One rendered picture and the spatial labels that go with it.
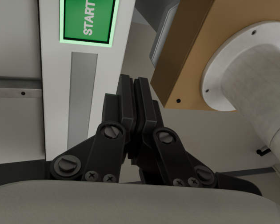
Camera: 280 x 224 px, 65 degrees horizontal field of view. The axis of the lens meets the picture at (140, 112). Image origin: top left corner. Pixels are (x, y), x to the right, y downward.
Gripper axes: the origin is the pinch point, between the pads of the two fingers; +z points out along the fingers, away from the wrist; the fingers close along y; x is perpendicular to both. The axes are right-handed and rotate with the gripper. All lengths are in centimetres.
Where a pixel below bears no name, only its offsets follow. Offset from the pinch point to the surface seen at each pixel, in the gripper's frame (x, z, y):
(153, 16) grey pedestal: -9, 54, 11
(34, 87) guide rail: -17.0, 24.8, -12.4
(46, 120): -14.4, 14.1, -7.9
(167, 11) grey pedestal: -1.6, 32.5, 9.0
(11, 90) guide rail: -17.3, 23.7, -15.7
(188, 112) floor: -97, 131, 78
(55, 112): -12.9, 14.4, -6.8
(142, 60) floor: -53, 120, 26
